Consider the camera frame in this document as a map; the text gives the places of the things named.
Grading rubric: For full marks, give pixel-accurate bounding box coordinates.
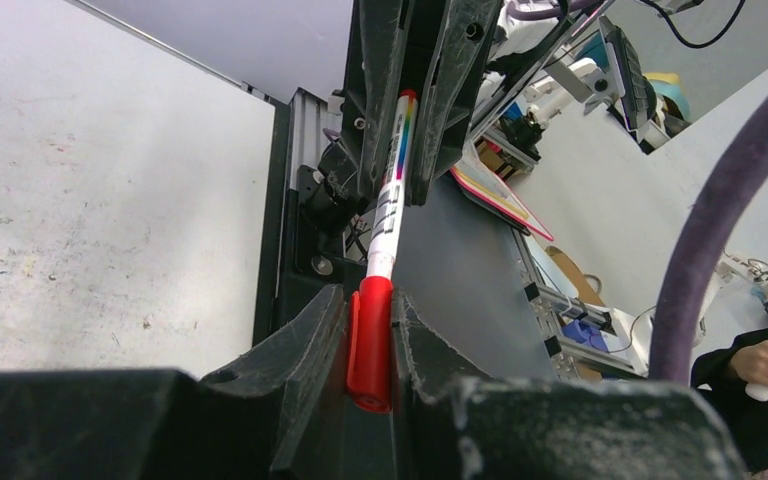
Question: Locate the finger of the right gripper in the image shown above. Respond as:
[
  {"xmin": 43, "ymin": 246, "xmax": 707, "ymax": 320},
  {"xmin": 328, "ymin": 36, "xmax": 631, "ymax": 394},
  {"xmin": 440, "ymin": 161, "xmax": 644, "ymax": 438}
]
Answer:
[
  {"xmin": 410, "ymin": 1, "xmax": 501, "ymax": 206},
  {"xmin": 341, "ymin": 0, "xmax": 415, "ymax": 199}
]

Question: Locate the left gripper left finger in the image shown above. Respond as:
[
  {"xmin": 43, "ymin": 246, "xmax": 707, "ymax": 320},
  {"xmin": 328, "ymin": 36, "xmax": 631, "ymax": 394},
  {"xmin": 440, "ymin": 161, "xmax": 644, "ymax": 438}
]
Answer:
[{"xmin": 0, "ymin": 285, "xmax": 347, "ymax": 479}]

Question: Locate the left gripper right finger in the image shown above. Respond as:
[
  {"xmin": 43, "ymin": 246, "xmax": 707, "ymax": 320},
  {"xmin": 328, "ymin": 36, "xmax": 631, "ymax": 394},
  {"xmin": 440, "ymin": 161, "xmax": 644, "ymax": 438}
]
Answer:
[{"xmin": 391, "ymin": 291, "xmax": 747, "ymax": 479}]

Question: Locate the white marker pen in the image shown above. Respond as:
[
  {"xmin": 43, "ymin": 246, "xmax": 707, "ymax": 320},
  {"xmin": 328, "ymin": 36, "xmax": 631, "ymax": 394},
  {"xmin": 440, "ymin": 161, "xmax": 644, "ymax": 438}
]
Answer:
[{"xmin": 366, "ymin": 89, "xmax": 418, "ymax": 280}]

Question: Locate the red marker cap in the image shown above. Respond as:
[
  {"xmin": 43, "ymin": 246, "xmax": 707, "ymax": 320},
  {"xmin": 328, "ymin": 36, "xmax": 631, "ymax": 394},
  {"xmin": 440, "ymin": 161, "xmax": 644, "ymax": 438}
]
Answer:
[{"xmin": 345, "ymin": 276, "xmax": 393, "ymax": 414}]

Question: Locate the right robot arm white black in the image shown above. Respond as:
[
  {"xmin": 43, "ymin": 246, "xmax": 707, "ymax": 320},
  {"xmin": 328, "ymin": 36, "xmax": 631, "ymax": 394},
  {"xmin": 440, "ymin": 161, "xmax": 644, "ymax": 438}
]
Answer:
[{"xmin": 304, "ymin": 0, "xmax": 600, "ymax": 235}]

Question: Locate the background whiteboard pink edge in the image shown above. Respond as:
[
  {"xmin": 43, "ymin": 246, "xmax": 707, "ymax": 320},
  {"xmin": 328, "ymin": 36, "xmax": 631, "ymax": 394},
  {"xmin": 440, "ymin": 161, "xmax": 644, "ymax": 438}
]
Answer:
[{"xmin": 450, "ymin": 142, "xmax": 555, "ymax": 242}]

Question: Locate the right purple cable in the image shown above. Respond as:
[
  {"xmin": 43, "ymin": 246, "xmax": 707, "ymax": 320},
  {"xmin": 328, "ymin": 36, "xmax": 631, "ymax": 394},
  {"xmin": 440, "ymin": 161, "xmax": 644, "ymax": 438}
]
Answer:
[{"xmin": 506, "ymin": 0, "xmax": 607, "ymax": 22}]

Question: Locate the purple cable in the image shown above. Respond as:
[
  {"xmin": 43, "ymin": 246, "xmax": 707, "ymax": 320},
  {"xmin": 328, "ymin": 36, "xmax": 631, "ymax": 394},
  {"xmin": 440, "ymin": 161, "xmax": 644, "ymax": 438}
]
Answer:
[
  {"xmin": 648, "ymin": 52, "xmax": 768, "ymax": 387},
  {"xmin": 506, "ymin": 0, "xmax": 607, "ymax": 22}
]

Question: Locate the aluminium front rail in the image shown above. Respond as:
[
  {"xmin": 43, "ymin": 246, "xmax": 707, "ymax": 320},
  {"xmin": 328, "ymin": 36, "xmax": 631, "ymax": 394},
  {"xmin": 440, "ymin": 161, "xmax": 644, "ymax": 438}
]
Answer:
[{"xmin": 288, "ymin": 88, "xmax": 341, "ymax": 191}]

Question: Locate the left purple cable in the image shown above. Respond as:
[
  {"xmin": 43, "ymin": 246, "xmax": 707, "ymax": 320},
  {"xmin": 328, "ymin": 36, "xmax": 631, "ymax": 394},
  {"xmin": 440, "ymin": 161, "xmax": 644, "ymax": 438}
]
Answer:
[{"xmin": 648, "ymin": 52, "xmax": 768, "ymax": 387}]

